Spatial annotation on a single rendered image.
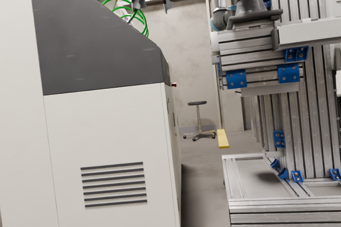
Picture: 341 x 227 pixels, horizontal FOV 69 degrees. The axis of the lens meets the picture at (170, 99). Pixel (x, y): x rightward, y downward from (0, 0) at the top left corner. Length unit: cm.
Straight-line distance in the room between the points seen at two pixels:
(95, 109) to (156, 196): 50
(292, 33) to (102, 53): 81
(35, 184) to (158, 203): 59
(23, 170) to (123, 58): 72
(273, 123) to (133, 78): 79
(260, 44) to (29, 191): 128
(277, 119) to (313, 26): 55
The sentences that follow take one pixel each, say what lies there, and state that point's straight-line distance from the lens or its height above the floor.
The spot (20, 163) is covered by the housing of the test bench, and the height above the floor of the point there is 48.
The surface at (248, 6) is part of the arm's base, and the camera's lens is 122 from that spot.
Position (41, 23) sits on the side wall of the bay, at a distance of 136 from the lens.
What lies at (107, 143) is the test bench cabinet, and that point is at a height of 53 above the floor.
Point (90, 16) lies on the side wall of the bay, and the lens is 127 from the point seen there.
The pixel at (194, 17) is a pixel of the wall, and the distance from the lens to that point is 455.
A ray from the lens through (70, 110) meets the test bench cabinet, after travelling 126.
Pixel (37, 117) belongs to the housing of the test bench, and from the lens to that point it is 134.
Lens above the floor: 73
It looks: 1 degrees down
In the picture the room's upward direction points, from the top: 6 degrees counter-clockwise
